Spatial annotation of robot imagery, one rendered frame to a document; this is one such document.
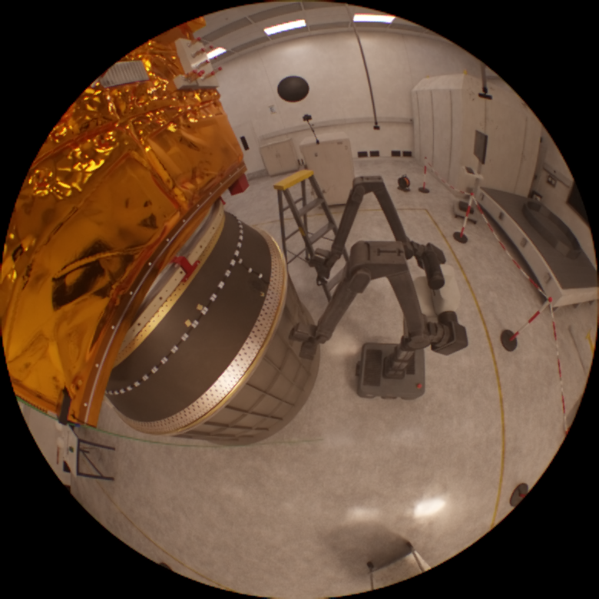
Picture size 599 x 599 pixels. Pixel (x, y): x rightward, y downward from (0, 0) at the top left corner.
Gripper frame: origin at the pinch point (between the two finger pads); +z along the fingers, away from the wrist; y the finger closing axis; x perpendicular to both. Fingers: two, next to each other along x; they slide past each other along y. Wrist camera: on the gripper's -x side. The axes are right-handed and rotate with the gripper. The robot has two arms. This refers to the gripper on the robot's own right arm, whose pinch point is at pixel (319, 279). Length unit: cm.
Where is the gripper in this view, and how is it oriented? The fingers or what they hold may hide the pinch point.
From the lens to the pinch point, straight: 121.7
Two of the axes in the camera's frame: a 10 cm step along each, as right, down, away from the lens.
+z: -2.7, 4.9, 8.3
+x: 9.4, 3.2, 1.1
